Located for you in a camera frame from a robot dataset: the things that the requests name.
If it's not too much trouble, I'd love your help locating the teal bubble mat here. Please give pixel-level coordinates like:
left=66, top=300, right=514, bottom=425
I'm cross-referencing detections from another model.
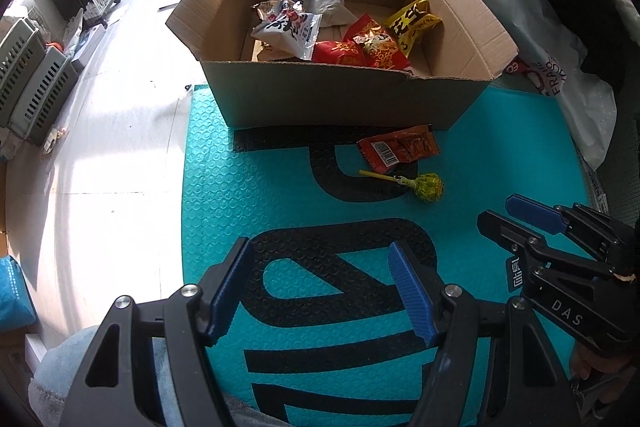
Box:
left=180, top=84, right=608, bottom=427

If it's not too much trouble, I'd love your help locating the dark brown snack packet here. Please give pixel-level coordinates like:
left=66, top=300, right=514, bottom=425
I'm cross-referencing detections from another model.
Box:
left=251, top=0, right=306, bottom=25

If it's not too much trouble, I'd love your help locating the grey slotted basket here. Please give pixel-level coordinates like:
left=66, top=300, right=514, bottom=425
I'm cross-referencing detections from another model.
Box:
left=0, top=16, right=51, bottom=128
left=10, top=47, right=81, bottom=145

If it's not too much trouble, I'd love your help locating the orange snack packet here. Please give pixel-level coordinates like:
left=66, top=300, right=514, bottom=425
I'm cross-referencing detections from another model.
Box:
left=356, top=124, right=441, bottom=174

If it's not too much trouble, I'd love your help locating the brown cardboard box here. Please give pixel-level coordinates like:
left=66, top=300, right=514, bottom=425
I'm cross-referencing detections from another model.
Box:
left=166, top=0, right=520, bottom=130

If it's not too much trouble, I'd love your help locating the person's right hand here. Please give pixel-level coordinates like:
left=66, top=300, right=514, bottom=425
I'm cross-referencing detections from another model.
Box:
left=570, top=337, right=640, bottom=418

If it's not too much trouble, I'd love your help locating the red snack packet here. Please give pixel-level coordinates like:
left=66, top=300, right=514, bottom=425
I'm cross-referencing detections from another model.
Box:
left=311, top=39, right=368, bottom=68
left=345, top=13, right=412, bottom=72

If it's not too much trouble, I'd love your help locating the yellow snack packet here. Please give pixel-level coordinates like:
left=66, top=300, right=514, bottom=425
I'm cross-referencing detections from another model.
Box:
left=382, top=0, right=443, bottom=58

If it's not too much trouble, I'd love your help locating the white plastic bag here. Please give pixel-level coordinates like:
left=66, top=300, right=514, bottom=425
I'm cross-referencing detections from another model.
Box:
left=467, top=0, right=618, bottom=172

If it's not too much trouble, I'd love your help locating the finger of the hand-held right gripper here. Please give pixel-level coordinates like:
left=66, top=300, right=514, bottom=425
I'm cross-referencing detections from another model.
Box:
left=477, top=209, right=547, bottom=264
left=505, top=193, right=626, bottom=258

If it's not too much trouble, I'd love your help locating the white and black snack packet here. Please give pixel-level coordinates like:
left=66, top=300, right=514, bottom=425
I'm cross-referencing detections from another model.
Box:
left=250, top=7, right=322, bottom=60

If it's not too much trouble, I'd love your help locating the clear plastic snack packet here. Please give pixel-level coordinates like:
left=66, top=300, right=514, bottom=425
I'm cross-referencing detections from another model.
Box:
left=299, top=0, right=358, bottom=28

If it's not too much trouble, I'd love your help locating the blue padded mailer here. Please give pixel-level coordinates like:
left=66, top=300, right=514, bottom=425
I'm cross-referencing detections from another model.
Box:
left=0, top=255, right=40, bottom=333

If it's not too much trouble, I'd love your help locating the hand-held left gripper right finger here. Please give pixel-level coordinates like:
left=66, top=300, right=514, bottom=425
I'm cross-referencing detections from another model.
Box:
left=387, top=241, right=583, bottom=427

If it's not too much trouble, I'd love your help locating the yellow-green lollipop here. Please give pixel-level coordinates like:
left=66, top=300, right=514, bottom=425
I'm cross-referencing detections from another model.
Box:
left=358, top=169, right=445, bottom=204

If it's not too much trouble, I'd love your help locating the red crumpled wrapper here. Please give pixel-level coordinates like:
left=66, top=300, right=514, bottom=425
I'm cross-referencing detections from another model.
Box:
left=505, top=58, right=533, bottom=78

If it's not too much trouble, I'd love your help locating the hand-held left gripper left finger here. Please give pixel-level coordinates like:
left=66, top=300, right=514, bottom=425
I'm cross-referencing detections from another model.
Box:
left=59, top=237, right=253, bottom=427

